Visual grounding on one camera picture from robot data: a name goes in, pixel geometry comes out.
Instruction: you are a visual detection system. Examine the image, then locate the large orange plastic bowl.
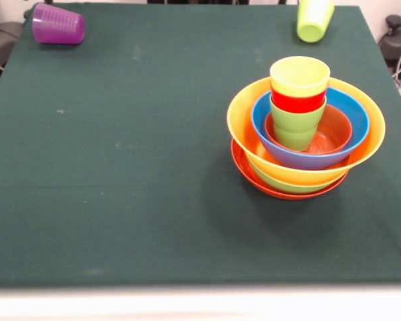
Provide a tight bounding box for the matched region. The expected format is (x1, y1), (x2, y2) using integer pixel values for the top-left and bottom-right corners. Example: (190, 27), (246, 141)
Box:
(226, 75), (387, 187)

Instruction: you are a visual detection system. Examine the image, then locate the green plastic bowl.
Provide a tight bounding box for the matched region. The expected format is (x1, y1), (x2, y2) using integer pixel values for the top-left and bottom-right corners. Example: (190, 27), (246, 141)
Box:
(247, 156), (347, 195)

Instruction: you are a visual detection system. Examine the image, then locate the red plastic cup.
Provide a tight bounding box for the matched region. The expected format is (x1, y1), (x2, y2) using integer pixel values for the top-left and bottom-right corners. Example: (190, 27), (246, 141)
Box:
(270, 87), (328, 114)

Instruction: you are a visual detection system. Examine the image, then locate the yellow plastic cup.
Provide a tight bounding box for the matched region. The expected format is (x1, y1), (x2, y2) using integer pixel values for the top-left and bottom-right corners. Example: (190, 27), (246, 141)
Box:
(269, 56), (331, 99)

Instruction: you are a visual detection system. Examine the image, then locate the small red plastic bowl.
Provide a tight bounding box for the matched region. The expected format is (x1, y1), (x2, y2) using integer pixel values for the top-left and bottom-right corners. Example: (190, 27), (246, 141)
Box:
(264, 103), (354, 157)

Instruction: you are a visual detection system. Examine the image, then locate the blue plastic bowl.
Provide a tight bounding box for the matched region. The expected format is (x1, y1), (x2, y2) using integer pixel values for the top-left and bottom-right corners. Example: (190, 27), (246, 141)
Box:
(251, 87), (371, 171)

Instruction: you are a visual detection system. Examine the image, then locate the lime green plastic cup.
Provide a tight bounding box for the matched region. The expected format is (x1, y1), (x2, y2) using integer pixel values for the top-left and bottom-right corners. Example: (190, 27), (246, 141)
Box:
(295, 0), (336, 43)

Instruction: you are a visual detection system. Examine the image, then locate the purple plastic cup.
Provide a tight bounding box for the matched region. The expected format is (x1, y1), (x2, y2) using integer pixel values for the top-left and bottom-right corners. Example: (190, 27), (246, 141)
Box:
(31, 2), (86, 45)

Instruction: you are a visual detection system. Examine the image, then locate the wide red plastic bowl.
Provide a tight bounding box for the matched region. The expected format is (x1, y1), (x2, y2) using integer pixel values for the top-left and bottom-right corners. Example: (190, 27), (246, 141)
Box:
(230, 138), (350, 201)

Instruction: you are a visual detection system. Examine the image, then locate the dark green tablecloth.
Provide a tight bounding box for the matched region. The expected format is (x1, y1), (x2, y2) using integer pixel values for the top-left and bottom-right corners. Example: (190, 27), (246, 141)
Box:
(0, 1), (401, 289)

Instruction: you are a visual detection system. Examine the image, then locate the black rounded stand foot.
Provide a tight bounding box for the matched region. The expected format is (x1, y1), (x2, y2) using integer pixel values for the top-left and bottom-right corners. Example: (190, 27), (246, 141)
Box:
(0, 5), (24, 73)
(378, 14), (401, 63)

